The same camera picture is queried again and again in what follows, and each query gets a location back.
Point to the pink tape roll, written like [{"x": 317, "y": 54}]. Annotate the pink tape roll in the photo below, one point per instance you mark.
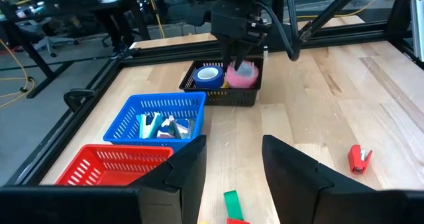
[{"x": 243, "y": 81}]

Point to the red plastic basket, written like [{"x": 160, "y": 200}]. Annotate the red plastic basket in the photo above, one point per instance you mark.
[{"x": 109, "y": 174}]

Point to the grey office chair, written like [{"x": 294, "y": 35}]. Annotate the grey office chair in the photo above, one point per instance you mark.
[{"x": 53, "y": 40}]

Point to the small red stapler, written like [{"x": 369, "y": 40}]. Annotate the small red stapler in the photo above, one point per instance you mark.
[
  {"x": 356, "y": 159},
  {"x": 236, "y": 221}
]

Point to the blue tape roll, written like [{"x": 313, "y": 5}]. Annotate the blue tape roll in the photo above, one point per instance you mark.
[{"x": 207, "y": 83}]

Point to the black desk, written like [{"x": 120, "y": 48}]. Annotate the black desk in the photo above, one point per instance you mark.
[{"x": 49, "y": 78}]

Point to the teal staple remover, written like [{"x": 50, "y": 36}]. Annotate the teal staple remover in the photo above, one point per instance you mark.
[{"x": 145, "y": 128}]

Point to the silver frame bracket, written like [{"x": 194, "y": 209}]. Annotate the silver frame bracket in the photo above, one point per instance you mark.
[{"x": 418, "y": 25}]

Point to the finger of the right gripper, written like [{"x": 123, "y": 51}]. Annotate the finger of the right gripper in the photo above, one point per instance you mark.
[
  {"x": 228, "y": 53},
  {"x": 243, "y": 55}
]

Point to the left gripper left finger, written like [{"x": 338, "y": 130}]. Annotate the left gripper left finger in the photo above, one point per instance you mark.
[{"x": 99, "y": 207}]

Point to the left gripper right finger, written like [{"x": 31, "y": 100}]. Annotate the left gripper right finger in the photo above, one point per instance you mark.
[{"x": 331, "y": 207}]

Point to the blue plastic basket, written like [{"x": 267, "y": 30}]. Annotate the blue plastic basket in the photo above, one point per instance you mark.
[{"x": 114, "y": 136}]

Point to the small green stapler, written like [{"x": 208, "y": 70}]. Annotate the small green stapler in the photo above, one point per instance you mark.
[{"x": 233, "y": 205}]

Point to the black plastic basket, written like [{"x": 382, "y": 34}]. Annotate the black plastic basket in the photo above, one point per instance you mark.
[{"x": 225, "y": 98}]

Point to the person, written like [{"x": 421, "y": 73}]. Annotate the person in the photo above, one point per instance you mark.
[{"x": 120, "y": 51}]

